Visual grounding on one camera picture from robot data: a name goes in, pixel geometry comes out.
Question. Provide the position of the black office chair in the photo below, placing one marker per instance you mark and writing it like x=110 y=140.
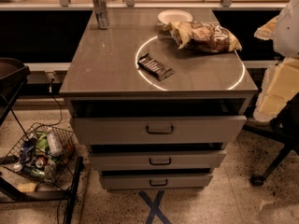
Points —
x=284 y=129

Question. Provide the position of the clear plastic bottle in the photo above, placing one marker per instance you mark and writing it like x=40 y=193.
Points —
x=54 y=143

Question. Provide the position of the white paper bowl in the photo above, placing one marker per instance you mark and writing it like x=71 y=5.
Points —
x=171 y=15

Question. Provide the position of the grey drawer cabinet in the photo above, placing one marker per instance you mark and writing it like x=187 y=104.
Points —
x=153 y=115

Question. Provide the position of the red soda can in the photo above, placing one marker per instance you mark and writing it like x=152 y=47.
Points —
x=41 y=162

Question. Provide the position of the silver redbull can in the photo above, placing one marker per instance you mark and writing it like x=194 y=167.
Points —
x=101 y=13

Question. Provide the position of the black cart frame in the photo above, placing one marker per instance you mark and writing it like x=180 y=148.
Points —
x=55 y=201

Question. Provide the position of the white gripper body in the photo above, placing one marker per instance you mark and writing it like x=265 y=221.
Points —
x=287 y=32

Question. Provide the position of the black wire basket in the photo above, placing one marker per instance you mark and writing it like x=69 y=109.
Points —
x=22 y=156

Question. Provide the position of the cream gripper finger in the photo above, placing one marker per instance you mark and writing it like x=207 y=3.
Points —
x=267 y=31

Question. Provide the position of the rxbar chocolate dark wrapper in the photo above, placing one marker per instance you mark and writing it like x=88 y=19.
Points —
x=155 y=68

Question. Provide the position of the brown chip bag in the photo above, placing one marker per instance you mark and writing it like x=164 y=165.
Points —
x=207 y=37

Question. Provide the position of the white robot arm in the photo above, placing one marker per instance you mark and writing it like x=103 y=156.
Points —
x=286 y=37

